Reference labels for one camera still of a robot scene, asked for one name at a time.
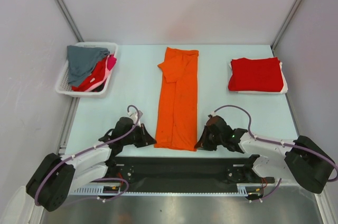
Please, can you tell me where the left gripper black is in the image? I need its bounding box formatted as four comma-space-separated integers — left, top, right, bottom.
121, 124, 156, 148

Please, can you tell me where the orange t shirt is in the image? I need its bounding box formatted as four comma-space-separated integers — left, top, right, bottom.
155, 47, 199, 152

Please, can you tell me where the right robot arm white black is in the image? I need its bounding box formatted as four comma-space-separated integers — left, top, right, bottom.
194, 116, 334, 194

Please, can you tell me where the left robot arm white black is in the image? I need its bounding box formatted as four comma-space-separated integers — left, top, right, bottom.
26, 117, 156, 212

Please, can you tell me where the red t shirt in basket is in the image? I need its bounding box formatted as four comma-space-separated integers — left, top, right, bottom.
71, 58, 109, 92

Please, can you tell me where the pink t shirt in basket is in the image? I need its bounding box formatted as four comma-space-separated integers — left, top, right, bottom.
106, 54, 117, 71

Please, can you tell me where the folded white t shirt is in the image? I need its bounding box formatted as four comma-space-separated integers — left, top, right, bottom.
228, 60, 289, 95

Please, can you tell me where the grey t shirt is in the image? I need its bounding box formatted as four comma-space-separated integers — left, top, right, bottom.
67, 45, 110, 87

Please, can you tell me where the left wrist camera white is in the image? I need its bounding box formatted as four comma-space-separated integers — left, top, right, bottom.
127, 110, 143, 127

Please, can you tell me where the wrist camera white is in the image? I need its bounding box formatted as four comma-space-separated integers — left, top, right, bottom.
208, 112, 217, 118
127, 110, 143, 127

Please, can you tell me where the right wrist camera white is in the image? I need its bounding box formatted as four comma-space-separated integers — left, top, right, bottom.
208, 112, 217, 118

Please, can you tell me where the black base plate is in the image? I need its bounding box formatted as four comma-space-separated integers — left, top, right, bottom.
115, 157, 275, 188

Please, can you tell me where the white slotted cable duct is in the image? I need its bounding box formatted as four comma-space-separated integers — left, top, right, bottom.
69, 183, 261, 197

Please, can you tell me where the left corner aluminium post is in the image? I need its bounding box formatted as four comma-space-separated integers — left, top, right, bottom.
54, 0, 84, 42

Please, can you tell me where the corner aluminium post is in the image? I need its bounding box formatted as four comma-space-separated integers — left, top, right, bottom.
54, 0, 84, 42
270, 0, 303, 53

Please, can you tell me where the right corner aluminium post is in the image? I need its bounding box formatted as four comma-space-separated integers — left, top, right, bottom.
270, 0, 303, 53

